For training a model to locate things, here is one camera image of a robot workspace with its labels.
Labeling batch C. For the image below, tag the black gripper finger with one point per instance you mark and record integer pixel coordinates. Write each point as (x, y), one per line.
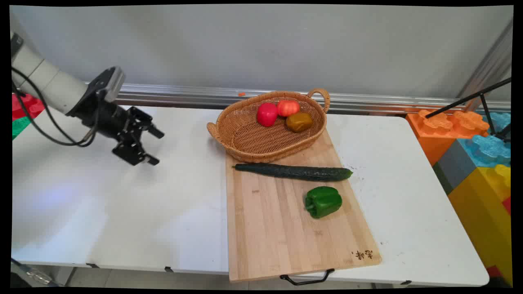
(147, 124)
(131, 152)

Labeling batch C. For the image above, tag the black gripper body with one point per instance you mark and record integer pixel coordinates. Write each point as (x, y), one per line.
(107, 118)

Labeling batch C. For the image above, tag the yellow-brown toy pepper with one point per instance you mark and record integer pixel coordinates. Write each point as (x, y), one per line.
(299, 121)

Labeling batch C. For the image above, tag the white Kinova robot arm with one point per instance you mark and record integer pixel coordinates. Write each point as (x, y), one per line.
(49, 81)

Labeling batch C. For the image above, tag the red giant building block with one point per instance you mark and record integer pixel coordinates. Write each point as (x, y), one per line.
(25, 105)

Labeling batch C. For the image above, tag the green giant building block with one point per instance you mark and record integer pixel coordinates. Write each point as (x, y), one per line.
(19, 126)

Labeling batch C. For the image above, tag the woven wicker basket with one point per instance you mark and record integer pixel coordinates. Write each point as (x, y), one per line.
(261, 141)

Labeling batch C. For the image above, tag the red toy pepper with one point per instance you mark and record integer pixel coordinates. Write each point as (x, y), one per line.
(267, 114)

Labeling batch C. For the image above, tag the orange-red toy tomato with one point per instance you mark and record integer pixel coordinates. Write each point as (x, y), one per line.
(288, 108)

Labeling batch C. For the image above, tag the dark green cucumber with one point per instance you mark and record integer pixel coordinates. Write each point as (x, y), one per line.
(294, 172)

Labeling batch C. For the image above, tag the wooden cutting board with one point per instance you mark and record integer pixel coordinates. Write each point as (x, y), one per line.
(278, 237)

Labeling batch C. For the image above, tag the green bell pepper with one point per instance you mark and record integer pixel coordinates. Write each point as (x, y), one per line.
(323, 201)

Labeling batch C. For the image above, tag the orange giant building block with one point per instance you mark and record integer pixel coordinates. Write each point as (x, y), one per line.
(439, 132)

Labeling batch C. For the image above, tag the grey giant building block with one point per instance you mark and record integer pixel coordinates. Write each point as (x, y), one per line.
(453, 165)

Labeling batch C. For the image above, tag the black tripod stand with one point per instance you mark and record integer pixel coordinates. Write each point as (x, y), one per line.
(466, 99)

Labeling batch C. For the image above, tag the blue giant building block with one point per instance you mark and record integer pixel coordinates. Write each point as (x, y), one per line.
(490, 149)

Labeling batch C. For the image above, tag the yellow giant building block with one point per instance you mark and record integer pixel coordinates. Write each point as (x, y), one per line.
(482, 216)

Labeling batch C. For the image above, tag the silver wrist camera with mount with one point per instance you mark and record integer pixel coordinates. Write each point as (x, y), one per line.
(107, 83)

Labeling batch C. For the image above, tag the aluminium frame rail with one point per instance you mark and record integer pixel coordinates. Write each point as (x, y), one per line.
(367, 102)

